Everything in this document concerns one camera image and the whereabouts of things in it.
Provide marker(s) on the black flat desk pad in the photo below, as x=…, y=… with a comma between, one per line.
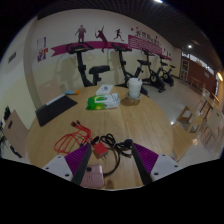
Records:
x=55, y=110

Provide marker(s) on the red charger block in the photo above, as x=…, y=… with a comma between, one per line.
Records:
x=99, y=149

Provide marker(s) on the green wet wipes pack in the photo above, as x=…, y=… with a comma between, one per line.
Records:
x=101, y=101

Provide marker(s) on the white and blue wall poster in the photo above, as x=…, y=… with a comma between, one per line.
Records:
x=41, y=43

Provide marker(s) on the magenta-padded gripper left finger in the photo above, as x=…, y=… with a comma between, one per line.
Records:
x=58, y=165

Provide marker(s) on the white translucent cup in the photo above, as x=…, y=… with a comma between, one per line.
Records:
x=135, y=87

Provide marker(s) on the round wooden coaster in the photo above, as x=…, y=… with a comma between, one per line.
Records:
x=128, y=101

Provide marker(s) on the blue and orange marker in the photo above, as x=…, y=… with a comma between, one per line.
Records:
x=72, y=92

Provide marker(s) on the large black exercise bike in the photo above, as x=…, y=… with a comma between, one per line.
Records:
x=80, y=66

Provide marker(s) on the grey wall sign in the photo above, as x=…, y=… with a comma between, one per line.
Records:
x=12, y=57

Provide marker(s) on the magenta wall banner decal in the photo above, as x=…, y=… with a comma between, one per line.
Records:
x=60, y=49

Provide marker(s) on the group of wooden chairs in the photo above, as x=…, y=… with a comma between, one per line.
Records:
x=185, y=115

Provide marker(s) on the red and white wall poster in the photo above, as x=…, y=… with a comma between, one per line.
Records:
x=42, y=55

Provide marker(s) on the ceiling lights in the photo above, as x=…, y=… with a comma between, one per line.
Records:
x=189, y=46

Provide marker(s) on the small white box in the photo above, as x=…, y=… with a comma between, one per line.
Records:
x=104, y=90

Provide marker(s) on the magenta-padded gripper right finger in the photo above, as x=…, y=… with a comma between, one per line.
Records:
x=165, y=165

